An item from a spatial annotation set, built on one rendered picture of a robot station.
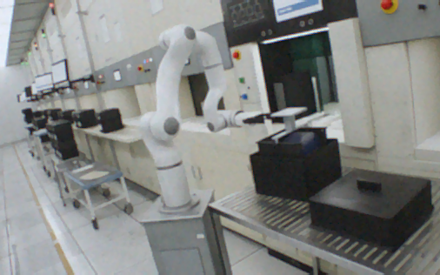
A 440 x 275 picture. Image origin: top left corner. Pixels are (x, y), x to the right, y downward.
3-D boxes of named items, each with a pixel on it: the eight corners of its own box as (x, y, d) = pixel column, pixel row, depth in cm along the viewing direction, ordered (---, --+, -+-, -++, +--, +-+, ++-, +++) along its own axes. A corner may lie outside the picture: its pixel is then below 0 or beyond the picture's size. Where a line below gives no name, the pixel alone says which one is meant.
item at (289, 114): (295, 171, 160) (284, 105, 154) (334, 175, 145) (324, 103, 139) (263, 191, 145) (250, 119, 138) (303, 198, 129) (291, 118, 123)
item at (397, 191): (308, 227, 109) (303, 191, 107) (356, 192, 126) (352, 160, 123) (393, 253, 86) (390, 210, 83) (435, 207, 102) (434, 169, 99)
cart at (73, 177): (71, 208, 404) (59, 171, 394) (110, 193, 433) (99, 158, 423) (95, 231, 325) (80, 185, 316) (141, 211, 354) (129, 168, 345)
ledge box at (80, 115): (76, 129, 512) (72, 112, 506) (94, 124, 527) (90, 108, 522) (82, 130, 487) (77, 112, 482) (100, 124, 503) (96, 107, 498)
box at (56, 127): (54, 142, 485) (49, 124, 479) (72, 137, 499) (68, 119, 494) (56, 144, 459) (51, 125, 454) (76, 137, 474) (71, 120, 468)
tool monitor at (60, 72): (55, 91, 434) (48, 64, 427) (91, 83, 460) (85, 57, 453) (60, 90, 400) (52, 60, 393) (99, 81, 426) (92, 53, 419)
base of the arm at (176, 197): (152, 215, 145) (141, 175, 142) (165, 197, 163) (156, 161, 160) (194, 211, 141) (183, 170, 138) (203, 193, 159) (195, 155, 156)
